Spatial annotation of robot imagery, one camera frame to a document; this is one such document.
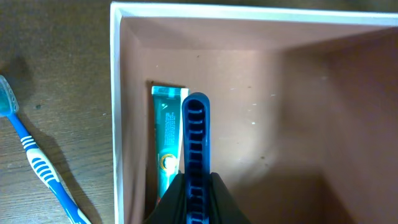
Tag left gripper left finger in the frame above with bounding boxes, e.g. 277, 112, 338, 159
143, 174, 187, 224

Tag blue white toothbrush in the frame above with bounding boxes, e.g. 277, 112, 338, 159
1, 77, 90, 224

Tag blue disposable razor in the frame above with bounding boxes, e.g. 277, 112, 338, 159
182, 92, 210, 224

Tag white cardboard box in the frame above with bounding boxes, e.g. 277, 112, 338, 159
110, 2, 397, 223

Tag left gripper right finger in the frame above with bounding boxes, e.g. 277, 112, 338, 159
209, 172, 251, 224

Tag green toothpaste tube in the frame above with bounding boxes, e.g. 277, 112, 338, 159
151, 86, 189, 202

